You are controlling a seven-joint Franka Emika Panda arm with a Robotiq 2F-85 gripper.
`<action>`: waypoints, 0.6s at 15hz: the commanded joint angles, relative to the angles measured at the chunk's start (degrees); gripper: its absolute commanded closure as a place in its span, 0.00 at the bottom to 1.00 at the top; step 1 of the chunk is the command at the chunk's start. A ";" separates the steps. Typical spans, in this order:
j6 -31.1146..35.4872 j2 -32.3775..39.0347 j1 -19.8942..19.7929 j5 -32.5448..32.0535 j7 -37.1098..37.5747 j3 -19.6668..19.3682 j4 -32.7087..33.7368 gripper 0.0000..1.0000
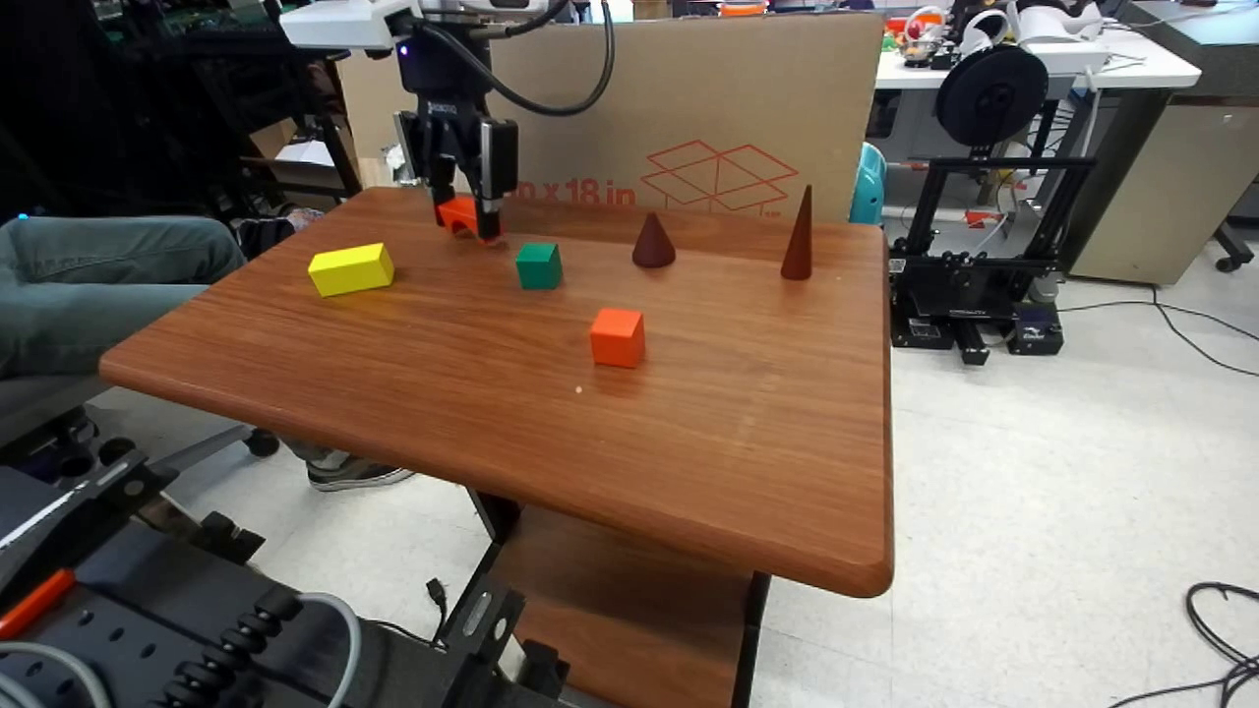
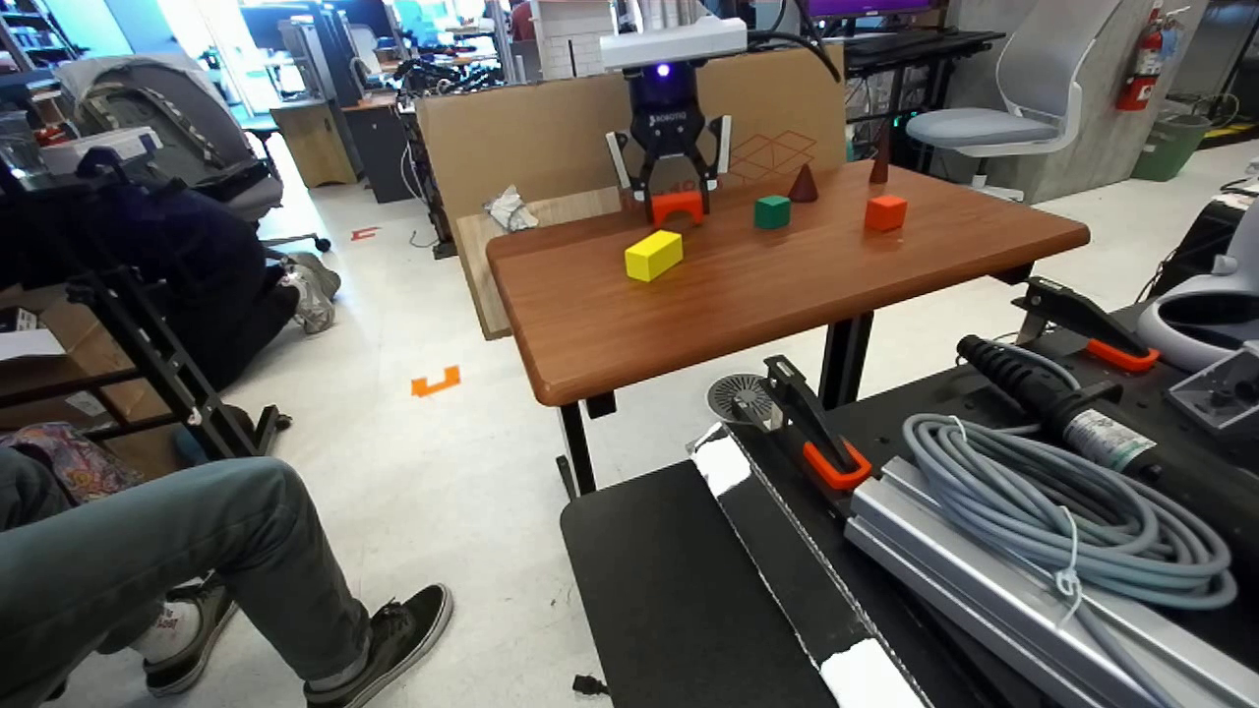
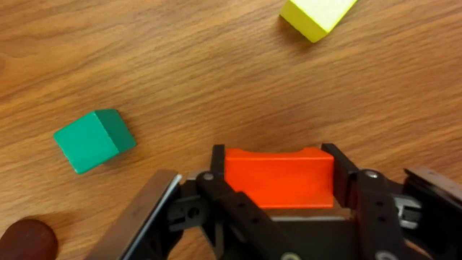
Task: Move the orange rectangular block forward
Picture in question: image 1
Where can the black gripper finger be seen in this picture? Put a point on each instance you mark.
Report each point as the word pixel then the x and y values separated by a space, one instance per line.
pixel 490 209
pixel 444 188

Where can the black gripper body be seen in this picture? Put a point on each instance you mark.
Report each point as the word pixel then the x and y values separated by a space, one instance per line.
pixel 458 131

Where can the orange arch block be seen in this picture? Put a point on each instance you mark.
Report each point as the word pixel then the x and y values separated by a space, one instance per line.
pixel 458 213

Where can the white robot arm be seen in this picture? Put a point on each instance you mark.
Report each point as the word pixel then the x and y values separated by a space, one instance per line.
pixel 355 20

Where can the green cube block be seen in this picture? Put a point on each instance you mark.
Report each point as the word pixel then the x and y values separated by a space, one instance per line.
pixel 542 266

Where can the yellow rectangular block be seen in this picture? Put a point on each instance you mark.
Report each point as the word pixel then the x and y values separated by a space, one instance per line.
pixel 351 269

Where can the orange cube block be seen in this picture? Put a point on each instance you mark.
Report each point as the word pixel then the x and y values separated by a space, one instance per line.
pixel 616 336

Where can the short brown cone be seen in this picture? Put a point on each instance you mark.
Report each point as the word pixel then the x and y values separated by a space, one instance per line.
pixel 656 245

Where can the black metal rack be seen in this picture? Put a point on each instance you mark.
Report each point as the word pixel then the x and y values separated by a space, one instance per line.
pixel 222 93

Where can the large cardboard box panel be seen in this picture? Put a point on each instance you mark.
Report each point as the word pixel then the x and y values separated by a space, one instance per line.
pixel 710 101

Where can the grey shoe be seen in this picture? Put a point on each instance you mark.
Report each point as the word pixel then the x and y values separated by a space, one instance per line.
pixel 355 468

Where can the tall brown cone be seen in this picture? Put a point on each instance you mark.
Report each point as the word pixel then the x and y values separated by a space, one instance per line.
pixel 798 243

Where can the person leg in teal trousers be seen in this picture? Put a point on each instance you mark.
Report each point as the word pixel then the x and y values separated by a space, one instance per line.
pixel 91 290

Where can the teal round object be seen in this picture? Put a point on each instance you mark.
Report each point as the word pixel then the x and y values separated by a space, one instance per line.
pixel 869 181

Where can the black 3D printer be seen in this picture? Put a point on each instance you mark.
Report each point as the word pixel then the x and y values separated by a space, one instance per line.
pixel 974 262

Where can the black filament spool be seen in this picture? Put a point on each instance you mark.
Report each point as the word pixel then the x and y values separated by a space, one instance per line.
pixel 991 97

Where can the black equipment base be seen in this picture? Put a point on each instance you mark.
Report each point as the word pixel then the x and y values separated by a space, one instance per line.
pixel 161 614

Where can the white desk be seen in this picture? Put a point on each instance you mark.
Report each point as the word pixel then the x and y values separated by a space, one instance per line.
pixel 1128 66

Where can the beige cabinet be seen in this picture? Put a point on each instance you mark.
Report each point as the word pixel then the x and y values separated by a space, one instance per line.
pixel 1168 189

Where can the black chair caster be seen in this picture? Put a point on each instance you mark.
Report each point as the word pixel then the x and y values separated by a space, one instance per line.
pixel 1235 255

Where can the wooden table pedestal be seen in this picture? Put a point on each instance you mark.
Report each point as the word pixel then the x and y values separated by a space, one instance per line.
pixel 633 614

